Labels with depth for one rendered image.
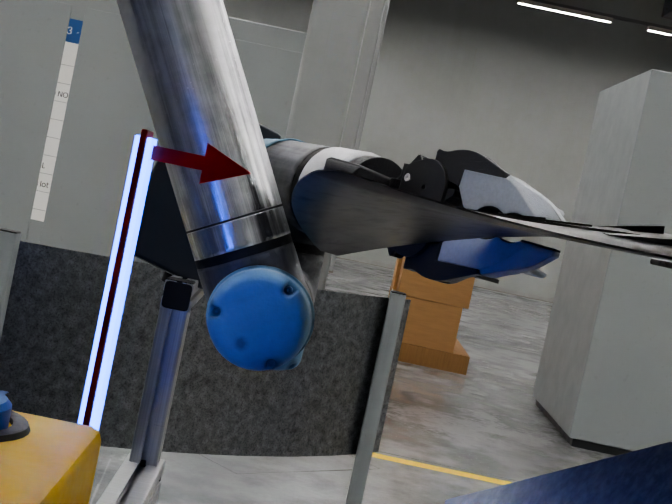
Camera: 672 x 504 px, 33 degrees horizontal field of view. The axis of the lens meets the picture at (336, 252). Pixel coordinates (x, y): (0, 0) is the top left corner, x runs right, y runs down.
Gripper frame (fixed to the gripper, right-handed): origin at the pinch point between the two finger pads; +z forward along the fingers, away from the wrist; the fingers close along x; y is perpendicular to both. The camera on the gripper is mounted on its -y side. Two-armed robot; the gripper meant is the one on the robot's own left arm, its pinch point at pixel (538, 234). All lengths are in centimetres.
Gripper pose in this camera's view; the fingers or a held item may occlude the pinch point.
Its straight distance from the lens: 73.5
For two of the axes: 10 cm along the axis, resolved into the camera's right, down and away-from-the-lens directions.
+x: -2.9, 9.6, -0.1
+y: 7.4, 2.3, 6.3
